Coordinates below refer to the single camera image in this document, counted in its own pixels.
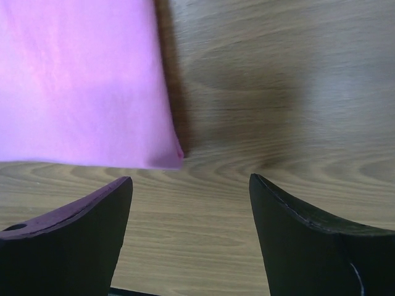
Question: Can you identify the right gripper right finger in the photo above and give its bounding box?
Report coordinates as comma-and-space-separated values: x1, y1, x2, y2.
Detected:
249, 174, 394, 295

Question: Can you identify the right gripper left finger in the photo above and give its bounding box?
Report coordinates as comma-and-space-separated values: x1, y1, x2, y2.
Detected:
1, 177, 133, 295

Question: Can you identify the pink t shirt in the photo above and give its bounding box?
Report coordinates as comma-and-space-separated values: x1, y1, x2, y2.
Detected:
1, 1, 184, 170

